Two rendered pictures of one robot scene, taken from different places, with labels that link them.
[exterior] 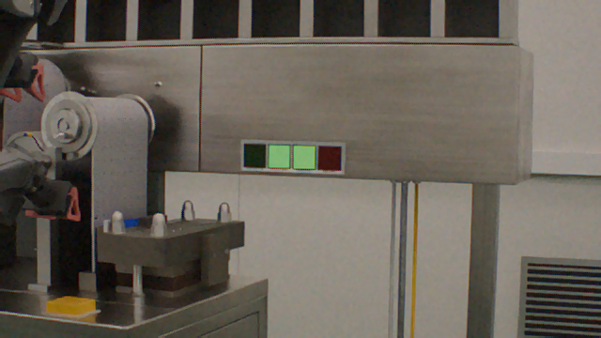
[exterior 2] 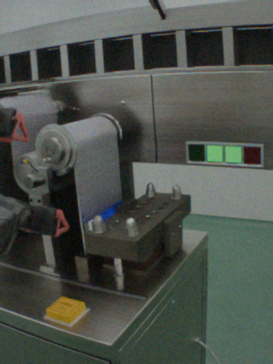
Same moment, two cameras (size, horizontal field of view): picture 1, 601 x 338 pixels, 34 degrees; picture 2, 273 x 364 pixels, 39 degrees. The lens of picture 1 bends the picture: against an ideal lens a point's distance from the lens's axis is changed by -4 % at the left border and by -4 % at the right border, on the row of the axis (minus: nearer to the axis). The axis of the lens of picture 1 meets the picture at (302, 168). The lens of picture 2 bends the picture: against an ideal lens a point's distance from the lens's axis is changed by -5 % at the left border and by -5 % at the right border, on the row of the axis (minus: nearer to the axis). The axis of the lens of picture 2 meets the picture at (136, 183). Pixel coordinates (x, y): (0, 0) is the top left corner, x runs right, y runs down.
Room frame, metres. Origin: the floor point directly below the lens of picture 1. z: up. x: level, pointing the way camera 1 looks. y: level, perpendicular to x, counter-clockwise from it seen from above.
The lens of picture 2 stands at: (1.10, 0.14, 1.44)
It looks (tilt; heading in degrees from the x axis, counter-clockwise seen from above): 16 degrees down; 8
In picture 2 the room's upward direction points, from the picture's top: 4 degrees counter-clockwise
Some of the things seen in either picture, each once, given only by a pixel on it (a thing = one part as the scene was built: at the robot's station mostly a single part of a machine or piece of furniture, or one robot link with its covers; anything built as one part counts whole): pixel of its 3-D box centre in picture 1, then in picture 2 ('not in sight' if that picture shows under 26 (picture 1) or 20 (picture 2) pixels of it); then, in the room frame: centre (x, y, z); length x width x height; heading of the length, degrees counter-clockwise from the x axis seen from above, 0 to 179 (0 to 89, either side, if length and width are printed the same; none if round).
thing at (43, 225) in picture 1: (44, 218); (45, 219); (2.12, 0.55, 1.05); 0.06 x 0.05 x 0.31; 159
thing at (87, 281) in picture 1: (120, 273); (106, 244); (2.24, 0.40, 0.92); 0.28 x 0.04 x 0.04; 159
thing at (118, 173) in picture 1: (120, 188); (100, 187); (2.24, 0.40, 1.11); 0.23 x 0.01 x 0.18; 159
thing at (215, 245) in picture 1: (215, 258); (174, 233); (2.22, 0.19, 0.96); 0.10 x 0.03 x 0.11; 159
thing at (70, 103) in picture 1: (98, 125); (79, 141); (2.26, 0.46, 1.25); 0.26 x 0.12 x 0.12; 159
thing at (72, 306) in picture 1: (70, 306); (66, 309); (1.87, 0.43, 0.91); 0.07 x 0.07 x 0.02; 69
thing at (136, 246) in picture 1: (175, 239); (144, 221); (2.23, 0.28, 1.00); 0.40 x 0.16 x 0.06; 159
